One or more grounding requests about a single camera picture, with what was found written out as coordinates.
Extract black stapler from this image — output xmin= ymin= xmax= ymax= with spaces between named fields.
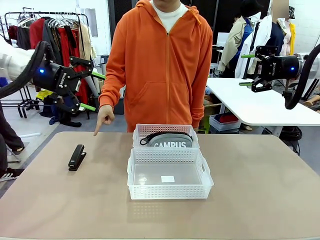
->
xmin=68 ymin=144 xmax=88 ymax=172

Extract black cable bundle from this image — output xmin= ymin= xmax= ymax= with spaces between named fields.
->
xmin=281 ymin=126 xmax=304 ymax=149

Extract person's right forearm orange sleeve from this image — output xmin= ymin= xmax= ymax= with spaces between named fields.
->
xmin=98 ymin=79 xmax=126 ymax=109

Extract small white perforated plastic basket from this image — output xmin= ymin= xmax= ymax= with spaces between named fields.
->
xmin=132 ymin=123 xmax=200 ymax=150

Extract black light stand pole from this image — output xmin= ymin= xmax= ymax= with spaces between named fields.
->
xmin=243 ymin=21 xmax=261 ymax=81

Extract clear storage box red contents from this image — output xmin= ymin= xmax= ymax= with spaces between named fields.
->
xmin=209 ymin=113 xmax=242 ymax=133

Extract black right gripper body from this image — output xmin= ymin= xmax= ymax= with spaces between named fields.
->
xmin=258 ymin=55 xmax=301 ymax=82

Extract red jacket on hanger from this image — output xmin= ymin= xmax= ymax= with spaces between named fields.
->
xmin=29 ymin=18 xmax=48 ymax=51

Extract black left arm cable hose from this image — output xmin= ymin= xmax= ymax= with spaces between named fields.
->
xmin=0 ymin=41 xmax=55 ymax=100

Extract white work table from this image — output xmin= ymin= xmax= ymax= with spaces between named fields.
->
xmin=206 ymin=77 xmax=320 ymax=137

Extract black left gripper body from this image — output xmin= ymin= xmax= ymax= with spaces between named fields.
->
xmin=32 ymin=61 xmax=82 ymax=97

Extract beige garment on hanger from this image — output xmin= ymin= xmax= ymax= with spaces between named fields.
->
xmin=78 ymin=23 xmax=98 ymax=69

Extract white coat on mannequin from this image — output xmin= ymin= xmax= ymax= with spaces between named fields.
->
xmin=236 ymin=14 xmax=274 ymax=76

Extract grey Campus pouch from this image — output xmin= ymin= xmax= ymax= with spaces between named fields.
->
xmin=139 ymin=132 xmax=195 ymax=149

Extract long red dress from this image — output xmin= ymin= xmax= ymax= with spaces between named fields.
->
xmin=57 ymin=26 xmax=89 ymax=105

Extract orange zip hoodie torso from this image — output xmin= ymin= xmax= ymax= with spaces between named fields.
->
xmin=98 ymin=0 xmax=213 ymax=133

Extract large white perforated plastic basket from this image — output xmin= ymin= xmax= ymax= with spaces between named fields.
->
xmin=126 ymin=147 xmax=215 ymax=200

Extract white undershirt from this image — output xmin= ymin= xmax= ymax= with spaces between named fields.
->
xmin=151 ymin=0 xmax=190 ymax=34

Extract person's left forearm orange sleeve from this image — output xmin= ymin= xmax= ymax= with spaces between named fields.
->
xmin=191 ymin=79 xmax=213 ymax=130

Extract person's right hand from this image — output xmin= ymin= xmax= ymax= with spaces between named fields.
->
xmin=93 ymin=104 xmax=116 ymax=137

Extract beige coat on mannequin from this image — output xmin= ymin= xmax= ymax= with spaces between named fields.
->
xmin=217 ymin=14 xmax=254 ymax=76

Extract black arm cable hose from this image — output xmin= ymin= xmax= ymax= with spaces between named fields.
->
xmin=0 ymin=41 xmax=55 ymax=100
xmin=282 ymin=43 xmax=320 ymax=110

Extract grey paper rolls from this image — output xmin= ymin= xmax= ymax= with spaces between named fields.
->
xmin=83 ymin=74 xmax=101 ymax=98

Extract yellow garment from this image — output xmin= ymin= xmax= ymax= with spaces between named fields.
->
xmin=287 ymin=22 xmax=297 ymax=56

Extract dark grey jacket on hanger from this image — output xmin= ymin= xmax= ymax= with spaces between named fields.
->
xmin=42 ymin=18 xmax=63 ymax=66

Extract black metal clothes rack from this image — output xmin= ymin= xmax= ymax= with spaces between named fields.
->
xmin=0 ymin=11 xmax=91 ymax=120

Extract black white-striped sneaker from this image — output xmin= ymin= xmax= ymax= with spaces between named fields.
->
xmin=0 ymin=167 xmax=25 ymax=183

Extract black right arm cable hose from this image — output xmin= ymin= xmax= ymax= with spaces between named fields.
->
xmin=282 ymin=43 xmax=320 ymax=110

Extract bystander leg dark trousers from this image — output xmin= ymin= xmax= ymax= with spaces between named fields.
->
xmin=0 ymin=98 xmax=26 ymax=171

